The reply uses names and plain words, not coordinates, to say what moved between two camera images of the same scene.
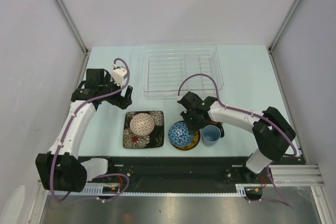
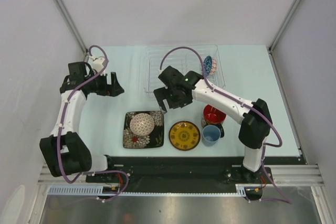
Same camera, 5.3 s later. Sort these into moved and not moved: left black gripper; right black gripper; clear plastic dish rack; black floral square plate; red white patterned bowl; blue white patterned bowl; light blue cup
Moved: blue white patterned bowl; red white patterned bowl; left black gripper; right black gripper
Not moved: clear plastic dish rack; black floral square plate; light blue cup
